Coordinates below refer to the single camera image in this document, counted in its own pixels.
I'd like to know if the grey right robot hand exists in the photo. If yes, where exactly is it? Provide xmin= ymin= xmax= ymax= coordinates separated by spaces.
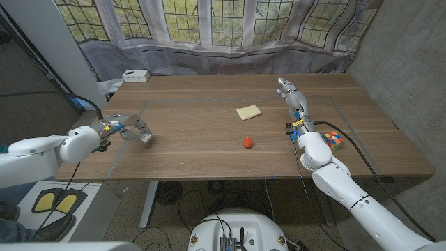
xmin=277 ymin=77 xmax=310 ymax=123

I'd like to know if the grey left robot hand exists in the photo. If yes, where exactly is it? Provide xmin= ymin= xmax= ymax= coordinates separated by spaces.
xmin=104 ymin=113 xmax=153 ymax=143

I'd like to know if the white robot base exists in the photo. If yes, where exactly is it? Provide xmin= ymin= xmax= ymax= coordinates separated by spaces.
xmin=187 ymin=208 xmax=289 ymax=251

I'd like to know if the white power strip box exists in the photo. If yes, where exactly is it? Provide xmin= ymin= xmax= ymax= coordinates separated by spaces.
xmin=122 ymin=70 xmax=151 ymax=83

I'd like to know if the yellow sponge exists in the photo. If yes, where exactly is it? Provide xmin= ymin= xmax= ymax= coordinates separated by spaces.
xmin=236 ymin=104 xmax=262 ymax=121

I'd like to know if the multicoloured puzzle cube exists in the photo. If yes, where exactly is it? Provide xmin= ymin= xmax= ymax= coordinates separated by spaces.
xmin=322 ymin=131 xmax=345 ymax=151

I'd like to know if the black round fan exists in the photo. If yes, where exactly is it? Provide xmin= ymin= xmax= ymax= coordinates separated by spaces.
xmin=155 ymin=180 xmax=184 ymax=206

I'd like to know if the metal table leg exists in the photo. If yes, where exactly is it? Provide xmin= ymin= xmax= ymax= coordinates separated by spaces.
xmin=139 ymin=180 xmax=160 ymax=229
xmin=312 ymin=179 xmax=337 ymax=227

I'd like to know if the white pedal platform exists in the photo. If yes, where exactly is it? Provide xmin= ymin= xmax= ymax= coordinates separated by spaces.
xmin=17 ymin=180 xmax=121 ymax=243

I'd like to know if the printed window backdrop cloth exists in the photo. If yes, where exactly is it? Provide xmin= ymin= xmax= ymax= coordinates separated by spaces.
xmin=54 ymin=0 xmax=384 ymax=83

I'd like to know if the black yellow foot pedal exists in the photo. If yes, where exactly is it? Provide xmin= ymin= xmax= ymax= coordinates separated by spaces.
xmin=54 ymin=188 xmax=88 ymax=215
xmin=31 ymin=188 xmax=60 ymax=214

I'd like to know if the white pillar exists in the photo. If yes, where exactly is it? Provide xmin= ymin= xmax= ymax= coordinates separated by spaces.
xmin=0 ymin=0 xmax=107 ymax=111

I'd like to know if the person's black shoe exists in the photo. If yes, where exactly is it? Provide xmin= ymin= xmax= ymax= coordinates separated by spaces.
xmin=33 ymin=214 xmax=76 ymax=243
xmin=0 ymin=201 xmax=21 ymax=221

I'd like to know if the white robot torso edge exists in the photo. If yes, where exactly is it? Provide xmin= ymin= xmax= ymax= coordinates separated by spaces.
xmin=0 ymin=241 xmax=140 ymax=251

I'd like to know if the grey electronics module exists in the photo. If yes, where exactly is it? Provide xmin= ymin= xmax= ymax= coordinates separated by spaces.
xmin=219 ymin=236 xmax=237 ymax=251

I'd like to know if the person's jeans leg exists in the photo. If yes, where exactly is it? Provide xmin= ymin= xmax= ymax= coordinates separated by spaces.
xmin=0 ymin=218 xmax=38 ymax=244

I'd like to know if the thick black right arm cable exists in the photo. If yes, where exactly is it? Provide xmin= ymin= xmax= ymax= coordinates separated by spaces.
xmin=312 ymin=119 xmax=438 ymax=243

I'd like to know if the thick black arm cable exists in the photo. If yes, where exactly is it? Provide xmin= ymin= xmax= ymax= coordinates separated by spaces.
xmin=312 ymin=119 xmax=438 ymax=243
xmin=0 ymin=90 xmax=105 ymax=121

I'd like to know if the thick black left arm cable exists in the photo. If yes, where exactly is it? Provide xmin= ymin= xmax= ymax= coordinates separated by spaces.
xmin=0 ymin=90 xmax=105 ymax=121

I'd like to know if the thin braided cable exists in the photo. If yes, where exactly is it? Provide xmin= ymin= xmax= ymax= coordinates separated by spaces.
xmin=293 ymin=139 xmax=349 ymax=251

